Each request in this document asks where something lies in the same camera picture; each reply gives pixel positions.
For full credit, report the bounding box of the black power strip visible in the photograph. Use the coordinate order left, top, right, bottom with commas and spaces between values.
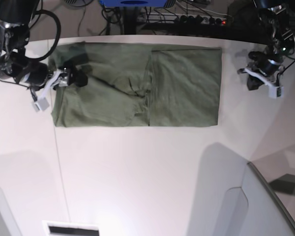
174, 15, 228, 26

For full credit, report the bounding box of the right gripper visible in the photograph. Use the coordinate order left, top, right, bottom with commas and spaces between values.
22, 62, 88, 89

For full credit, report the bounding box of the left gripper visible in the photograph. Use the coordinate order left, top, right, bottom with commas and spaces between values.
246, 51, 284, 90

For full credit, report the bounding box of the white slotted plate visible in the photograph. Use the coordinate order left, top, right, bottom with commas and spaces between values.
42, 221, 100, 236

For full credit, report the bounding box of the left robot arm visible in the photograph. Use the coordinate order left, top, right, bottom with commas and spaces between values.
239, 0, 295, 90

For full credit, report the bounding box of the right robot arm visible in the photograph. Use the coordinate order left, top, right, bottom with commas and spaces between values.
0, 0, 88, 91

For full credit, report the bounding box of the green t-shirt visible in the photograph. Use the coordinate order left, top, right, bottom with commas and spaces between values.
49, 43, 222, 127

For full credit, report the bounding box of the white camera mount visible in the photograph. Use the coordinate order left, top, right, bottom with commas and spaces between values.
32, 68, 70, 112
237, 66, 284, 99

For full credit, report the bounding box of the black table leg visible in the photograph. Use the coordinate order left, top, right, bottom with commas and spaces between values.
121, 7, 140, 35

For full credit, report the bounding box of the blue box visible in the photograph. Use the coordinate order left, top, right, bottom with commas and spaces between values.
99, 0, 167, 7

